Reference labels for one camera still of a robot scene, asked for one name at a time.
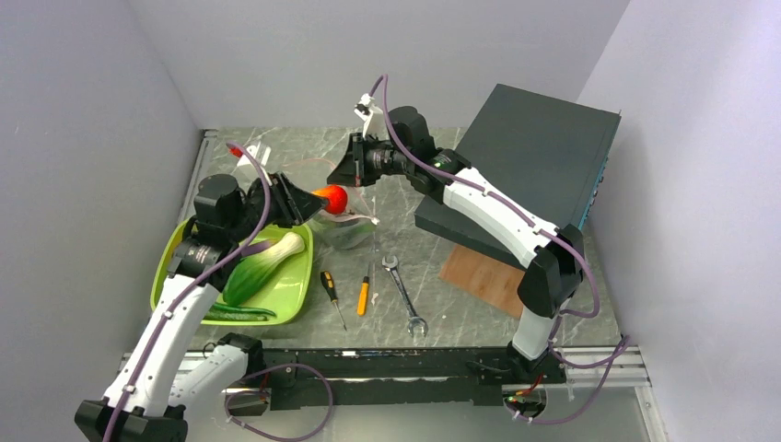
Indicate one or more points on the green plastic tray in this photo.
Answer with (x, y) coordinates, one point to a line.
(286, 290)

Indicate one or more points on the clear zip top bag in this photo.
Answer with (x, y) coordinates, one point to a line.
(310, 174)

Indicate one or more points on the silver open-end wrench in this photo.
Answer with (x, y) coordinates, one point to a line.
(415, 323)

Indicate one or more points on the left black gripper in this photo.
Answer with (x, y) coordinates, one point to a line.
(295, 205)

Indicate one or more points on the green bok choy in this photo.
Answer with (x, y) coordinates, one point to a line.
(254, 271)

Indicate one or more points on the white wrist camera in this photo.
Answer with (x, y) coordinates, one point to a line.
(372, 117)
(247, 156)

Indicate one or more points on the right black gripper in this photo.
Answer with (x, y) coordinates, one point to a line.
(348, 172)

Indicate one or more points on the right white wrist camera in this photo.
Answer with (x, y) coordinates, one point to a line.
(372, 117)

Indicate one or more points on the dark green cucumber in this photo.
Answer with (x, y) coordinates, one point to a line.
(229, 313)

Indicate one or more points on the large dark grey box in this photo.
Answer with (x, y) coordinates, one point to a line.
(546, 154)

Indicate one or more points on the orange utility knife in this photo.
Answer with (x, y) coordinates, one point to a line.
(361, 307)

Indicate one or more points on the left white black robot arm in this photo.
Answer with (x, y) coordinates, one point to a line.
(147, 401)

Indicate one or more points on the red bell pepper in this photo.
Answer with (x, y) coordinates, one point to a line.
(337, 199)

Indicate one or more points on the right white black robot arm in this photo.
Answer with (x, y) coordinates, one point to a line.
(398, 143)

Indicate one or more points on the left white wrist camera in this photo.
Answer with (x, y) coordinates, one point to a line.
(247, 156)

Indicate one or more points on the black yellow screwdriver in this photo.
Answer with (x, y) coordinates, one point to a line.
(329, 286)

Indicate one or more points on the brown wooden board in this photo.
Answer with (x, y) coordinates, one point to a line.
(494, 282)

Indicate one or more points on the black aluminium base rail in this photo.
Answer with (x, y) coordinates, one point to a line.
(293, 378)

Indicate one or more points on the purple eggplant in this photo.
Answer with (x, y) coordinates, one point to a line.
(257, 247)

